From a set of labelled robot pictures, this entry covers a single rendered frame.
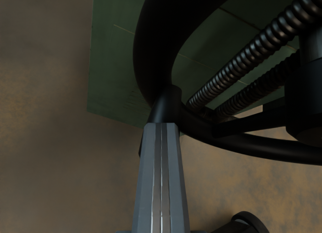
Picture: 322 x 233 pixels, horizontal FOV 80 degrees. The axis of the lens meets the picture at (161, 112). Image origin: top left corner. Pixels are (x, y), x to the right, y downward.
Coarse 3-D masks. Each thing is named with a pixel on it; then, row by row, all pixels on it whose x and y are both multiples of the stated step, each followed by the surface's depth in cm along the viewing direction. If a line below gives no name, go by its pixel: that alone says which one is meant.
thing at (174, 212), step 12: (168, 132) 10; (168, 144) 9; (168, 156) 8; (180, 156) 8; (168, 168) 8; (180, 168) 8; (168, 180) 7; (180, 180) 7; (168, 192) 7; (180, 192) 7; (168, 204) 6; (180, 204) 6; (168, 216) 6; (180, 216) 6; (168, 228) 6; (180, 228) 6
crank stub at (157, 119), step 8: (160, 88) 14; (168, 88) 13; (176, 88) 14; (160, 96) 13; (168, 96) 13; (176, 96) 13; (160, 104) 13; (168, 104) 13; (176, 104) 13; (152, 112) 13; (160, 112) 12; (168, 112) 12; (176, 112) 13; (152, 120) 12; (160, 120) 12; (168, 120) 12; (176, 120) 13
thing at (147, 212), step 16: (144, 128) 10; (160, 128) 10; (144, 144) 9; (160, 144) 9; (144, 160) 8; (160, 160) 8; (144, 176) 7; (160, 176) 7; (144, 192) 7; (160, 192) 7; (144, 208) 6; (160, 208) 6; (144, 224) 6; (160, 224) 6
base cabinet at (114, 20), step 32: (96, 0) 31; (128, 0) 30; (96, 32) 38; (128, 32) 36; (224, 32) 31; (256, 32) 30; (96, 64) 48; (128, 64) 45; (192, 64) 40; (224, 64) 39; (96, 96) 68; (128, 96) 62; (224, 96) 49
